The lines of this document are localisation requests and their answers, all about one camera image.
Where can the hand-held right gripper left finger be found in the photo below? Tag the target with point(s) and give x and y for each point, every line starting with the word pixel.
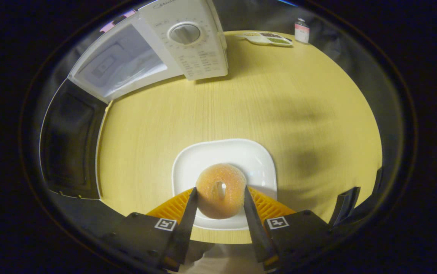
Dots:
pixel 182 236

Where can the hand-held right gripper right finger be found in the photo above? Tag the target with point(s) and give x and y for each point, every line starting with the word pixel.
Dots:
pixel 256 228

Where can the sugared donut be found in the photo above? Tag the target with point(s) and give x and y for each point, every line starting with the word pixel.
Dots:
pixel 211 201

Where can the white microwave oven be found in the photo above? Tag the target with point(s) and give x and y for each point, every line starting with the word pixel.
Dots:
pixel 199 57

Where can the white square plate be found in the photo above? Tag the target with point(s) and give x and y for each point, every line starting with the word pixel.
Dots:
pixel 222 152

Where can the black table edge clamp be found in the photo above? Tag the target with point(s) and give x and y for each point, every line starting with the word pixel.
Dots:
pixel 377 180
pixel 342 205

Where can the divided snack tray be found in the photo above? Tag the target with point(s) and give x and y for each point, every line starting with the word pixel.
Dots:
pixel 268 38

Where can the small clear bottle pink label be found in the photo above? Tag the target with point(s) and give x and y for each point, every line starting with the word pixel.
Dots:
pixel 301 33

